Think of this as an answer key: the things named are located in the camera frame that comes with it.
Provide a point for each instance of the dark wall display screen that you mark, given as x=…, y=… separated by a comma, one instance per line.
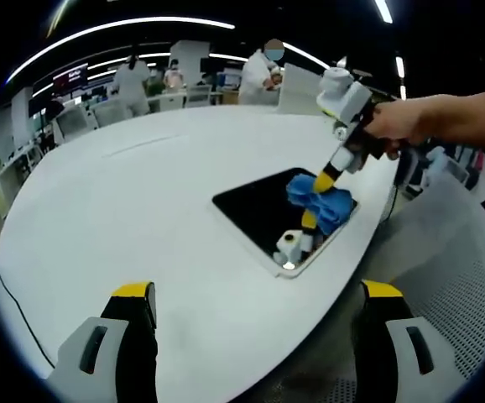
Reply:
x=64, y=82

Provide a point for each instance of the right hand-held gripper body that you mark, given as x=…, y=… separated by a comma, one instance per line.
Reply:
x=349, y=101

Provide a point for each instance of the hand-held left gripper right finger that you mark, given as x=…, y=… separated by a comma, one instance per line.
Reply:
x=379, y=348

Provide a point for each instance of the long ceiling light strip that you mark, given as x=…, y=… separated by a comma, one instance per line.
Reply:
x=112, y=31

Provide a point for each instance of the white mesh chair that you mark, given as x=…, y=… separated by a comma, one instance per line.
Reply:
x=448, y=260

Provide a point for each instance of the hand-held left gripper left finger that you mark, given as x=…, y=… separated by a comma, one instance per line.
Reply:
x=137, y=348

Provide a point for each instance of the blue cleaning cloth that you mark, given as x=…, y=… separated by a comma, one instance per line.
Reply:
x=330, y=205

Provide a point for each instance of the white partition board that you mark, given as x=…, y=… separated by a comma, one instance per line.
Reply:
x=303, y=90

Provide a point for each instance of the person's right hand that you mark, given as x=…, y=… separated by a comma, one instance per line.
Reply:
x=397, y=121

